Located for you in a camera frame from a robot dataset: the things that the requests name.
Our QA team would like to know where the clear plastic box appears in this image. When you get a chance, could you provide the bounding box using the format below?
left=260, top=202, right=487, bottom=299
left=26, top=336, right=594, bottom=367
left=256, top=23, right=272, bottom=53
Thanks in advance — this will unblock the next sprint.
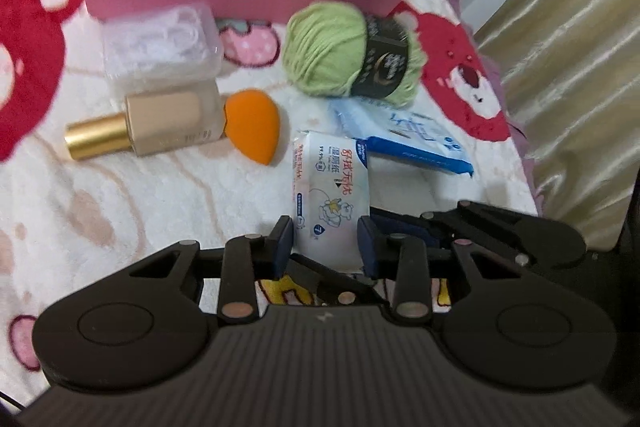
left=100, top=3, right=224, bottom=88

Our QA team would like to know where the beige foundation bottle gold cap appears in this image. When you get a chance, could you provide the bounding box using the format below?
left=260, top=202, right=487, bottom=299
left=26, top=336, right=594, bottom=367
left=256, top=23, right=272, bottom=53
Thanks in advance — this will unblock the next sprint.
left=64, top=77, right=229, bottom=162

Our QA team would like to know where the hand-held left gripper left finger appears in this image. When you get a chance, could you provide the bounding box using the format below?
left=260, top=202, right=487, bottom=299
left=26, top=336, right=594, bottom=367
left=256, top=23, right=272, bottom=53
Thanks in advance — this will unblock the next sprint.
left=127, top=216, right=294, bottom=324

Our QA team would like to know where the printed bear blanket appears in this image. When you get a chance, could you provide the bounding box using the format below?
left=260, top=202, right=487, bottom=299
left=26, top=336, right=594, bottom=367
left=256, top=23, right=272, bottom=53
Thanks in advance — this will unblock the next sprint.
left=0, top=0, right=542, bottom=380

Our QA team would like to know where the blue tissue packet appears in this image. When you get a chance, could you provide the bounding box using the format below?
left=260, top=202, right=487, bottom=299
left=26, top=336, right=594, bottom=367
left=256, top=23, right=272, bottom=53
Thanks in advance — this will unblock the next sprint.
left=327, top=99, right=475, bottom=178

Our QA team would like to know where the green yarn ball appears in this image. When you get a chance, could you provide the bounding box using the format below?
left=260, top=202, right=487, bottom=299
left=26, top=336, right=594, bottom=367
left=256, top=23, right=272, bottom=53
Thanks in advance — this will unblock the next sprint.
left=281, top=0, right=426, bottom=110

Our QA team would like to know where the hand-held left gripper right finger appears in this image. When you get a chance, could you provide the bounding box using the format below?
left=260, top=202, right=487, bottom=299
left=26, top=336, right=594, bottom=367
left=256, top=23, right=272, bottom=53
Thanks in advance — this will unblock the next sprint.
left=358, top=216, right=526, bottom=324

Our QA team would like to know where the golden curtain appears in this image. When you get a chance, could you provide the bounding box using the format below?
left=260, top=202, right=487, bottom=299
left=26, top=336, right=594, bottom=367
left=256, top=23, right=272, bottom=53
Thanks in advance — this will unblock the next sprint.
left=472, top=0, right=640, bottom=254

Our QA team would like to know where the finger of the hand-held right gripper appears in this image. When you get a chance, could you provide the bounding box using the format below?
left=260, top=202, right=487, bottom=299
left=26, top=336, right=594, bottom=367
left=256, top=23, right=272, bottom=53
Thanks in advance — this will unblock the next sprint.
left=370, top=201, right=587, bottom=269
left=289, top=253, right=392, bottom=308

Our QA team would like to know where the white wet wipes packet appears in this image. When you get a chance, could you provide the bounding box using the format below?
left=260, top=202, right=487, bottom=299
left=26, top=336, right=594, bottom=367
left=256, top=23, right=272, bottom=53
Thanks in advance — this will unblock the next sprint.
left=290, top=129, right=374, bottom=269

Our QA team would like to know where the orange makeup sponge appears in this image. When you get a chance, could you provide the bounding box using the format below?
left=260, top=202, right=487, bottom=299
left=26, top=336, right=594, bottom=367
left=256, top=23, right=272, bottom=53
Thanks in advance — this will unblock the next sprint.
left=223, top=89, right=284, bottom=168

